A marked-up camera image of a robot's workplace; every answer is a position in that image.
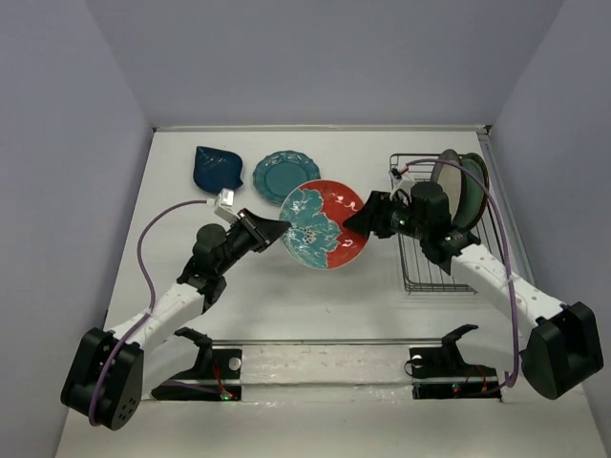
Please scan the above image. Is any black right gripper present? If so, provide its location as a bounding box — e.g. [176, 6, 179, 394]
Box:
[342, 190, 428, 240]

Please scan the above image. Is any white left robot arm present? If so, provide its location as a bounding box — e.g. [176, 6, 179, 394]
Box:
[60, 209, 291, 430]

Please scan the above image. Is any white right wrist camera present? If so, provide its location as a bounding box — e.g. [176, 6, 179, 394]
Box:
[390, 167, 416, 197]

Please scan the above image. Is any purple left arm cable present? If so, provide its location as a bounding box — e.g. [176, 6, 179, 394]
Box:
[89, 198, 214, 427]

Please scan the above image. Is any dark teal blossom plate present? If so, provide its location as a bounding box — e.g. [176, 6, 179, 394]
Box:
[472, 153, 490, 228]

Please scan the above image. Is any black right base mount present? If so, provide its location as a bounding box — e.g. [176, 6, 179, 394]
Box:
[404, 324, 502, 401]

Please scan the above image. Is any red teal floral plate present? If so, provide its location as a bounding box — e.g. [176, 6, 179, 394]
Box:
[280, 179, 369, 270]

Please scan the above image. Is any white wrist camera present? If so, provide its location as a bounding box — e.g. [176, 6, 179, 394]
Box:
[214, 188, 239, 224]
[390, 167, 416, 197]

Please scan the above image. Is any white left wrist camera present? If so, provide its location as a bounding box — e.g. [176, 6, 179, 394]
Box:
[214, 188, 239, 224]

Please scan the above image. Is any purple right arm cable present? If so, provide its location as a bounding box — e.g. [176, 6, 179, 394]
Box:
[405, 158, 522, 388]

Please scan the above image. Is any light aqua flower plate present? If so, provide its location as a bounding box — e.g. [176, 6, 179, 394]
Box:
[453, 153, 489, 230]

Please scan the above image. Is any black wire dish rack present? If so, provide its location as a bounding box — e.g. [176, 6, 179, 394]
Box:
[390, 154, 505, 294]

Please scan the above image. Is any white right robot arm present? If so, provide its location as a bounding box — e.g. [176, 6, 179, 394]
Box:
[343, 182, 603, 400]

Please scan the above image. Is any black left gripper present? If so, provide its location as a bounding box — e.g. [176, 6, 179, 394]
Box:
[215, 208, 289, 275]

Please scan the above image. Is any cream plate brown rim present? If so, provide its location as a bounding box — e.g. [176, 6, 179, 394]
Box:
[431, 149, 463, 225]

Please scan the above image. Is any dark blue leaf plate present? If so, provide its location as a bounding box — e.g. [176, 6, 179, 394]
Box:
[193, 146, 243, 195]

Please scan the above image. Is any teal scalloped plate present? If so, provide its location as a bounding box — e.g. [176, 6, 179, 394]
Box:
[252, 150, 321, 205]

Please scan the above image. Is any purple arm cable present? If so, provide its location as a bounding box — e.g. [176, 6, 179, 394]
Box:
[405, 158, 522, 388]
[89, 198, 214, 427]

